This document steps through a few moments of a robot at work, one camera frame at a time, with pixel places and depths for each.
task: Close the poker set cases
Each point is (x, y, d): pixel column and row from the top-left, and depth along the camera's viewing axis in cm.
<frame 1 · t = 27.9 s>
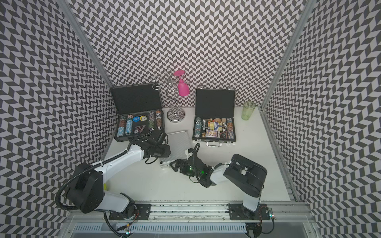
left hand: (167, 153, 87), fingers open
right hand: (174, 169, 84), fingers open
small silver aluminium poker case: (178, 142, 97), point 4 cm above the table
black poker case left: (139, 109, 111), point 7 cm above the table
black poker case right: (214, 122, 107), point 4 cm above the table
pink wine glass: (183, 88, 104), point 22 cm above the table
green translucent cup: (248, 107, 107), point 11 cm above the table

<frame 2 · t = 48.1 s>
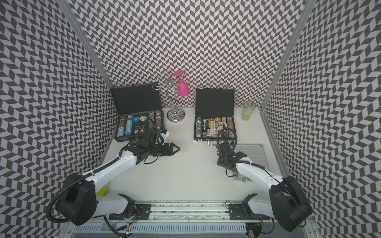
left hand: (174, 151, 83), fingers open
right hand: (224, 164, 87), fingers open
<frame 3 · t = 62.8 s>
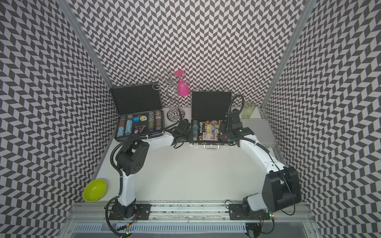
left hand: (191, 138, 99), fingers closed
right hand: (223, 128, 86), fingers open
small silver aluminium poker case: (261, 125, 113), on the table
the other named things where they were.

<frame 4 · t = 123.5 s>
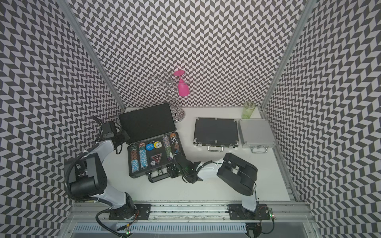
left hand: (127, 135, 94), fingers closed
right hand: (168, 173, 85), fingers closed
black poker case left: (154, 141, 93), point 7 cm above the table
black poker case right: (216, 133, 101), point 4 cm above the table
the other named things where they were.

